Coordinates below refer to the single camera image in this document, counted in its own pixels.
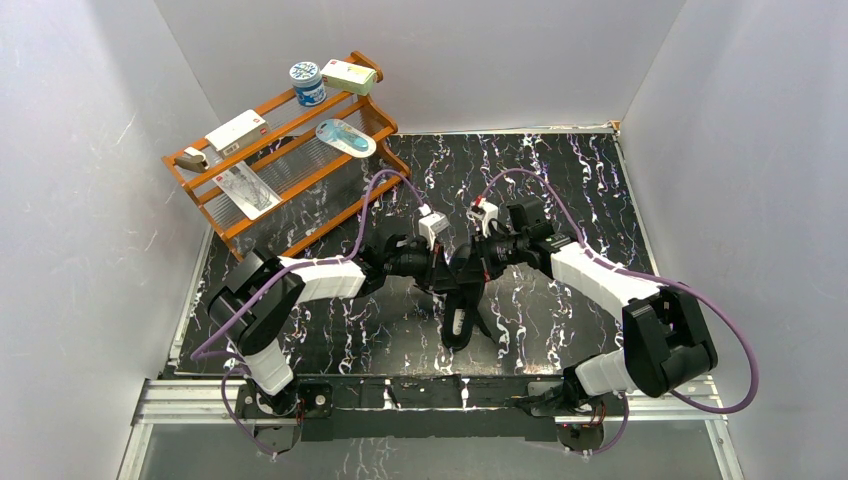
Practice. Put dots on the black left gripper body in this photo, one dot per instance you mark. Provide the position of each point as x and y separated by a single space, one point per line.
433 270

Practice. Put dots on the small beige tape dispenser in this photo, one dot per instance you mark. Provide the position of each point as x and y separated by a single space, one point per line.
192 159

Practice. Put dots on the clear plastic packet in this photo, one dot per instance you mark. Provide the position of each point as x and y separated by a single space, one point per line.
247 190

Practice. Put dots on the orange wooden shelf rack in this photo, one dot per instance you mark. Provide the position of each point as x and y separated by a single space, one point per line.
320 186

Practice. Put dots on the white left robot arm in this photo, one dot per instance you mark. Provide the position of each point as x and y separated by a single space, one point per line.
260 294

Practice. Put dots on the green white small box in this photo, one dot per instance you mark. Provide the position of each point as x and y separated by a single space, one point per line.
349 77

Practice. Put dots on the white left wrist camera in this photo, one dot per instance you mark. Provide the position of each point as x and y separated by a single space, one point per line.
431 225

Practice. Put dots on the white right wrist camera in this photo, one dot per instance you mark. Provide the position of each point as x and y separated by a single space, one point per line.
481 213

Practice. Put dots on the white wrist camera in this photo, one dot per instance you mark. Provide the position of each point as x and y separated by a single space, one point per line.
481 213
431 225

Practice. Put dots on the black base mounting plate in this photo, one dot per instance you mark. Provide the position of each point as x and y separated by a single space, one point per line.
537 408

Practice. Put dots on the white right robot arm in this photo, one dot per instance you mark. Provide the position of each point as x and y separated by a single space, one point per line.
666 341

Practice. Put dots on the blue white round tub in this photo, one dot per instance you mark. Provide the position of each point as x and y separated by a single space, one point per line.
308 84

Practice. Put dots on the aluminium rail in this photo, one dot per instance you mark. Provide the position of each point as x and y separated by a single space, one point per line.
199 401

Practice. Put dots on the white red long box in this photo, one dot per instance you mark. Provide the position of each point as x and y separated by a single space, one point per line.
238 133

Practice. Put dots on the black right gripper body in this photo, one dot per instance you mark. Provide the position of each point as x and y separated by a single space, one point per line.
499 252

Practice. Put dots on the black canvas sneaker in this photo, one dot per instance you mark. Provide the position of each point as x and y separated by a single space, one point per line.
463 289

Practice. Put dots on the blue item blister pack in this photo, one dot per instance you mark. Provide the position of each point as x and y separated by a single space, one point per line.
345 138

